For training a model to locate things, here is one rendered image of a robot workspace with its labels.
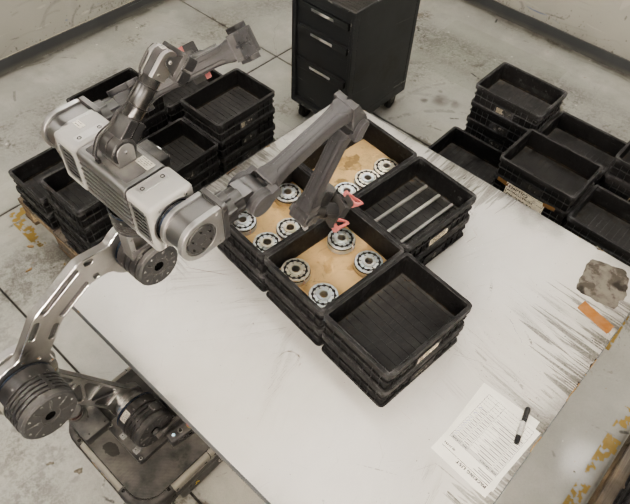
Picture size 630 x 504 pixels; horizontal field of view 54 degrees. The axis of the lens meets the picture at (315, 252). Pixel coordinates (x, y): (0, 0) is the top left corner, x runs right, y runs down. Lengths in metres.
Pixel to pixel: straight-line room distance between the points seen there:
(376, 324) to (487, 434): 0.49
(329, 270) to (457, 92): 2.52
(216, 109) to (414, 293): 1.67
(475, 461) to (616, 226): 1.64
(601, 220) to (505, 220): 0.76
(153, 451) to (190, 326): 0.55
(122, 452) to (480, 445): 1.33
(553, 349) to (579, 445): 0.78
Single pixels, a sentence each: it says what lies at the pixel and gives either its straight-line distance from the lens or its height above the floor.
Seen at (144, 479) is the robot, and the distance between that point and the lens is 2.53.
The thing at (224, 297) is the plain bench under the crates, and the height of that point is 0.70.
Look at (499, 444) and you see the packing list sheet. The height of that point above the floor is 0.70.
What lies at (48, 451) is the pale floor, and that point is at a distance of 2.94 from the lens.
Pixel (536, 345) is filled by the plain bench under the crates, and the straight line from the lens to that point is 2.34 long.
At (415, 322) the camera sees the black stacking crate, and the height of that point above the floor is 0.83.
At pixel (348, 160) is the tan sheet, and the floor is 0.83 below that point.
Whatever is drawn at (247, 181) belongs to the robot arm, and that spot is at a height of 1.47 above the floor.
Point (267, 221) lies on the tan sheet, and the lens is 2.34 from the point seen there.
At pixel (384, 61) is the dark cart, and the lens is 3.82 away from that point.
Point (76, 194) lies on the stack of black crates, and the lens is 3.06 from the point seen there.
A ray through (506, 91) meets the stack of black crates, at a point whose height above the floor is 0.49.
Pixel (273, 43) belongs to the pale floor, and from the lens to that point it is 4.78.
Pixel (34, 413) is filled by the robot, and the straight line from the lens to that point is 1.92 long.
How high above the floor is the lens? 2.58
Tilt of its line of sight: 51 degrees down
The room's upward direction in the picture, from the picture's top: 3 degrees clockwise
